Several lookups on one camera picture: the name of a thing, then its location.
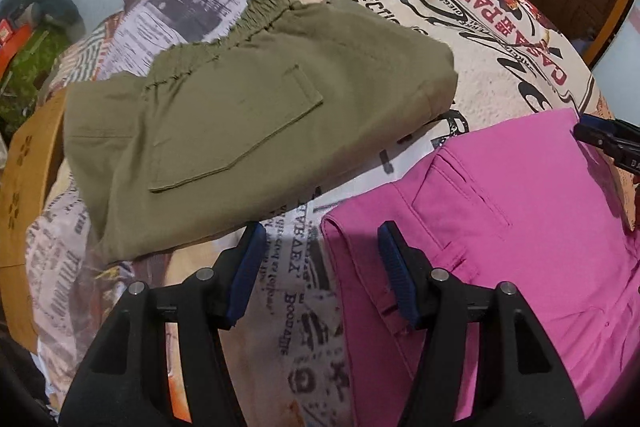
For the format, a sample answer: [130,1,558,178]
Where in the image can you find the olive green pants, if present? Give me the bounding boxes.
[64,0,458,263]

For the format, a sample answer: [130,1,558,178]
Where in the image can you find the wooden lap desk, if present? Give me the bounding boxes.
[0,90,66,353]

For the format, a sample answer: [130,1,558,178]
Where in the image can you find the pink pants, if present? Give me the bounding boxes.
[321,109,639,426]

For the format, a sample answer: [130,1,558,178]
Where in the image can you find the white wardrobe sliding door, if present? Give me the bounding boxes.
[593,0,640,124]

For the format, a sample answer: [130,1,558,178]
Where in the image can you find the orange box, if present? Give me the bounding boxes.
[0,20,32,77]

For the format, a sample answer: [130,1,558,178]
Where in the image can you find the newspaper print bed blanket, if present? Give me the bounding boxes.
[27,0,639,426]

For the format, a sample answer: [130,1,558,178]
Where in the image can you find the grey plush pillow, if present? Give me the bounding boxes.
[1,0,86,42]

